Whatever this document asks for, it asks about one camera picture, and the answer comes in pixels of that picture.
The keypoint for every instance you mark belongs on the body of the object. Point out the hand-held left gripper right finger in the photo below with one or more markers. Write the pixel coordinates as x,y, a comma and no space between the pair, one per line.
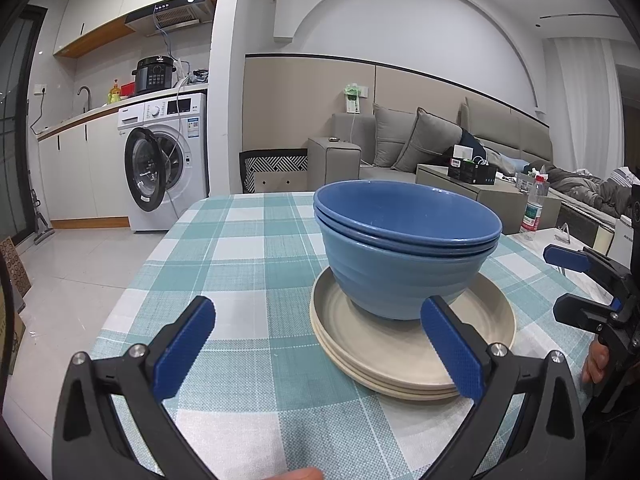
452,350

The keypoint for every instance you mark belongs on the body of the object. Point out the teal checked tablecloth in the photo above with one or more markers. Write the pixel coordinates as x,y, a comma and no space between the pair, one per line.
240,270

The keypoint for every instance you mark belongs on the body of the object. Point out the grey sofa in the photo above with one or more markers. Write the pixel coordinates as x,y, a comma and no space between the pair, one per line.
332,165

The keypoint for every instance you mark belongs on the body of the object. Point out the mop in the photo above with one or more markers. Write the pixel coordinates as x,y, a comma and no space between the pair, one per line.
45,235

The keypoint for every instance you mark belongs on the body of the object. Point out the grey side cabinet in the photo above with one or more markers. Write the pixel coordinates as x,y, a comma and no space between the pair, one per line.
505,200

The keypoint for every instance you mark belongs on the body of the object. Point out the white carton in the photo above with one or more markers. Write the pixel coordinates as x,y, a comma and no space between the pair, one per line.
622,240

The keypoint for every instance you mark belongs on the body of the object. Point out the grey cushion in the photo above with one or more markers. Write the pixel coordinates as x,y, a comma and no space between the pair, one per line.
392,135
430,140

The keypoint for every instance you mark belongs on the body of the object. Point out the white washing machine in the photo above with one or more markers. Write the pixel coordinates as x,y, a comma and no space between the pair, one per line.
192,170

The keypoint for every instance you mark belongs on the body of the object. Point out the black cardboard box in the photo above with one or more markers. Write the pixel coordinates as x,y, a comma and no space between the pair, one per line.
475,175

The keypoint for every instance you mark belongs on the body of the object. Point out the brown cardboard box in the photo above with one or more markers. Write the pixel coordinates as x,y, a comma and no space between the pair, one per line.
12,270

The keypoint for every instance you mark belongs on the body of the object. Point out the range hood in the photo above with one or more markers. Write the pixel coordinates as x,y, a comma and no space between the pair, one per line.
170,12

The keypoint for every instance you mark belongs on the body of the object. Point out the glass balcony door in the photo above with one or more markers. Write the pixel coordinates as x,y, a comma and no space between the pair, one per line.
17,135

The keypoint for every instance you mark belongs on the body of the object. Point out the black white patterned rug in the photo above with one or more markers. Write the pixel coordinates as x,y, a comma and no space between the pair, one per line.
275,165

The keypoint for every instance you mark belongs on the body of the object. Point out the white upper cabinets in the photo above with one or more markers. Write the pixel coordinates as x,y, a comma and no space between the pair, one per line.
100,10

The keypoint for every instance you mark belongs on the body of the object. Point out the white curtain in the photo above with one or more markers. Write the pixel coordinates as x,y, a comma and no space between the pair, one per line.
585,110

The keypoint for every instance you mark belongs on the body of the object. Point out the white box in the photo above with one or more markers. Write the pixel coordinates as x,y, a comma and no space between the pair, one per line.
462,151

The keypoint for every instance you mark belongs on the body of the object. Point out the dark clothes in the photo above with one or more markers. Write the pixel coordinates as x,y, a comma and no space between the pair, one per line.
472,142

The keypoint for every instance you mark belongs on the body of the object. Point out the person's right hand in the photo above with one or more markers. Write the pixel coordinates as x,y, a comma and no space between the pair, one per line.
595,362

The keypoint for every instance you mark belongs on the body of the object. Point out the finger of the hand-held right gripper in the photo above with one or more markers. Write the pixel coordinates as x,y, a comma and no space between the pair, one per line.
582,310
567,257

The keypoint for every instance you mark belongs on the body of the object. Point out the green wall charger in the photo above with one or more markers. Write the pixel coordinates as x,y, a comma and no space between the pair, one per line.
352,92

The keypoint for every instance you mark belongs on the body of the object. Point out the cream plate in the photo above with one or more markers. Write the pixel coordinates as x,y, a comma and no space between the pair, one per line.
400,386
335,320
400,394

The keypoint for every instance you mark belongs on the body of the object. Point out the red container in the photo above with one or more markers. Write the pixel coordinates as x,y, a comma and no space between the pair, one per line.
128,90

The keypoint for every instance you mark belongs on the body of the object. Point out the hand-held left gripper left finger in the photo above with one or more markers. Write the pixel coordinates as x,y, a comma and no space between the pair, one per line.
182,350

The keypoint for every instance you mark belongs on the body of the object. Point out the chrome faucet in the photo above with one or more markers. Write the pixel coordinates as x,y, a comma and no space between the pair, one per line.
90,102

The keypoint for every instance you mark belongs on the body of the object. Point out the small grey box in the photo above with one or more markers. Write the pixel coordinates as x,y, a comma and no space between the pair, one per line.
522,180

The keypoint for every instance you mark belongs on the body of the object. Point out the person's left hand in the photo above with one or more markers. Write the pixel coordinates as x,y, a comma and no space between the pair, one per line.
300,475

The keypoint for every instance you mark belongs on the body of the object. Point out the grey blanket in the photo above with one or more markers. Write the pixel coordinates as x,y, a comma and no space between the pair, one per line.
585,190

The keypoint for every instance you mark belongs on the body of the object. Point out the clear water bottle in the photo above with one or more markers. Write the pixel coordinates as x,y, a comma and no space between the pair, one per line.
532,215

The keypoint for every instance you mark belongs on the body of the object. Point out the yellow bottle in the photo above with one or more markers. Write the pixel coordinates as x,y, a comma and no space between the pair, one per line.
115,95

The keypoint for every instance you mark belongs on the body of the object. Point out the metal phone stand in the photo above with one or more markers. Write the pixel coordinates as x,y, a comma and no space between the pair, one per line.
565,240

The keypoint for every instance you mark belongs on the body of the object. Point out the white kitchen cabinet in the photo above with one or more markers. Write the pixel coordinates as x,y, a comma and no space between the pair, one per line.
85,170

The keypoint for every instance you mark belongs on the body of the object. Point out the black electric pressure cooker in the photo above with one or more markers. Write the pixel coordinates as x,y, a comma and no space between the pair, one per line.
155,77

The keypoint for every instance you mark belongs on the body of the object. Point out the light blue pillow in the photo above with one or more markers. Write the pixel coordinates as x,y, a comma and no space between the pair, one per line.
512,165

